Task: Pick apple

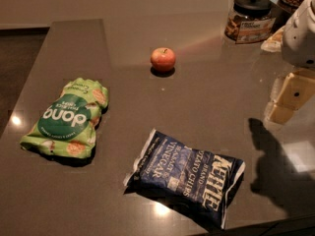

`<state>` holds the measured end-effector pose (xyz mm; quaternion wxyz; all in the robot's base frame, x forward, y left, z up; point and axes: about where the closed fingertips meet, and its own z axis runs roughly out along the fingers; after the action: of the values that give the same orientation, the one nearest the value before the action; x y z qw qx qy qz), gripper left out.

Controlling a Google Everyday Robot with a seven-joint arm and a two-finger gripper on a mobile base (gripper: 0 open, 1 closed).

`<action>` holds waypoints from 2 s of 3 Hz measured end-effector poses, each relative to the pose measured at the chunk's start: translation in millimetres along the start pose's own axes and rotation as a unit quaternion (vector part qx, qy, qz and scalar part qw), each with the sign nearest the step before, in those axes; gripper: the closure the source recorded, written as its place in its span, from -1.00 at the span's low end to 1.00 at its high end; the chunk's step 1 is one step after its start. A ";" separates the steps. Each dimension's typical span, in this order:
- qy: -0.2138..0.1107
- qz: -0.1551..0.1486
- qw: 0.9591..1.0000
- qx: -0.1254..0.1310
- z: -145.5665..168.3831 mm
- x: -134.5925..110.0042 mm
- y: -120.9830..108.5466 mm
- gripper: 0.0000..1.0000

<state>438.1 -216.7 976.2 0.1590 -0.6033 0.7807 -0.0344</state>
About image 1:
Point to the green rice chips bag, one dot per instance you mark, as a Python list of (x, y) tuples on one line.
[(67, 126)]

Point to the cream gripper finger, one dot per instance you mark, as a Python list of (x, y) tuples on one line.
[(289, 94)]

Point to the red apple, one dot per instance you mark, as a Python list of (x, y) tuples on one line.
[(163, 59)]

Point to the glass jar black lid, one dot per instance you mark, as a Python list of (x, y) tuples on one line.
[(249, 21)]

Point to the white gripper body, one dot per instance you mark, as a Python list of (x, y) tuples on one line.
[(300, 46)]

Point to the blue Kettle chips bag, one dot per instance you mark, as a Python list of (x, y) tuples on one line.
[(195, 180)]

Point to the small clear snack packet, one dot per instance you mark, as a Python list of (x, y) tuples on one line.
[(274, 42)]

